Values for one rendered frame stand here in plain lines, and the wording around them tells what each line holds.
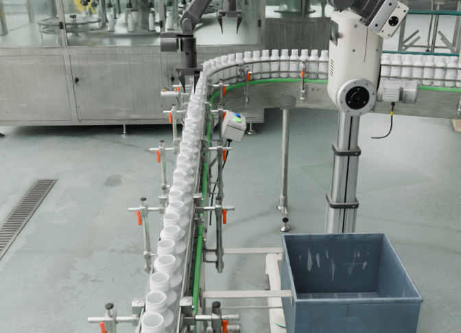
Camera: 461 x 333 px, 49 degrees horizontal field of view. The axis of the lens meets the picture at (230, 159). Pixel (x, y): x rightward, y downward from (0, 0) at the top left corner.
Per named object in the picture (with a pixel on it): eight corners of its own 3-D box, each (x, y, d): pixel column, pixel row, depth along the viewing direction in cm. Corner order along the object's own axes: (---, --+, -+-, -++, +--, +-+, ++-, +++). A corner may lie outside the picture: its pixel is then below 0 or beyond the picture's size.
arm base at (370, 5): (381, -7, 178) (361, 23, 182) (362, -19, 177) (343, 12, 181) (388, -5, 170) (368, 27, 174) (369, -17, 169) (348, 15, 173)
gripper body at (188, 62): (202, 73, 180) (202, 52, 177) (174, 73, 180) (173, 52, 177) (203, 69, 186) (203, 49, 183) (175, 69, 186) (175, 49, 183)
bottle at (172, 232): (168, 301, 115) (163, 238, 109) (159, 286, 120) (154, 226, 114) (192, 293, 118) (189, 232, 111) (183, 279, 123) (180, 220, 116)
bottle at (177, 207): (171, 270, 126) (167, 211, 120) (165, 257, 132) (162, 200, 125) (194, 265, 128) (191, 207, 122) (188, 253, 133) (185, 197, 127)
